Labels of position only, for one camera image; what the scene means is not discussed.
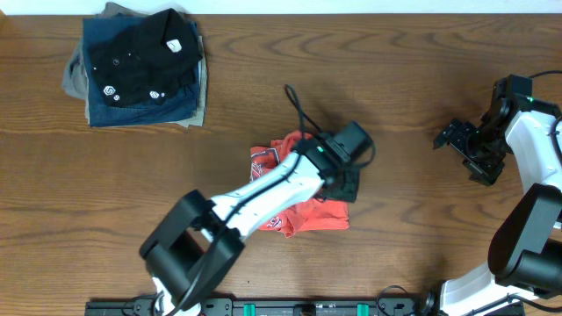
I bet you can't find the red soccer t-shirt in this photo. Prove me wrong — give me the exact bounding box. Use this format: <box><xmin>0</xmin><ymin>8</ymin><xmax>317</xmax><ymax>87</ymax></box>
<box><xmin>250</xmin><ymin>131</ymin><xmax>349</xmax><ymax>238</ymax></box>

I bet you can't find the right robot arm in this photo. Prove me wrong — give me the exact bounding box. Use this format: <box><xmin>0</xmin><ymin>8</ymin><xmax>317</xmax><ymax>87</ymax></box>
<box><xmin>421</xmin><ymin>96</ymin><xmax>561</xmax><ymax>315</ymax></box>

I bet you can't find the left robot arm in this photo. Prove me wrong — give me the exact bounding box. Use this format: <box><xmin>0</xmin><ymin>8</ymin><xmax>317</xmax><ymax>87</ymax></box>
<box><xmin>140</xmin><ymin>136</ymin><xmax>371</xmax><ymax>315</ymax></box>

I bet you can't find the black folded shirt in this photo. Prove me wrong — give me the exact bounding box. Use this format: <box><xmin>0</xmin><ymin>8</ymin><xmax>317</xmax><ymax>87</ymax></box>
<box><xmin>87</xmin><ymin>9</ymin><xmax>202</xmax><ymax>108</ymax></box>

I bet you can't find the navy blue folded garment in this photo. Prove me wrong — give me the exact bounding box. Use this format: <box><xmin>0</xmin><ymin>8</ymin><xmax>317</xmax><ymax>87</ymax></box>
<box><xmin>82</xmin><ymin>9</ymin><xmax>206</xmax><ymax>127</ymax></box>

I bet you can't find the grey folded garment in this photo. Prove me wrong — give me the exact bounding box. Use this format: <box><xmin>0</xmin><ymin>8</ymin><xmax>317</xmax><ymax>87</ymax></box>
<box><xmin>61</xmin><ymin>2</ymin><xmax>146</xmax><ymax>100</ymax></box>

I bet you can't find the black right base cable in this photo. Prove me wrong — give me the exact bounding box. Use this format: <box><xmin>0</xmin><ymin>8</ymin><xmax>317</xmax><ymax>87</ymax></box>
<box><xmin>376</xmin><ymin>284</ymin><xmax>422</xmax><ymax>316</ymax></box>

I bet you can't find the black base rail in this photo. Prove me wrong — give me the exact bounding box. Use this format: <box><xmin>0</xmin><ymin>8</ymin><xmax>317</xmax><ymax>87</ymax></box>
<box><xmin>84</xmin><ymin>298</ymin><xmax>526</xmax><ymax>316</ymax></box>

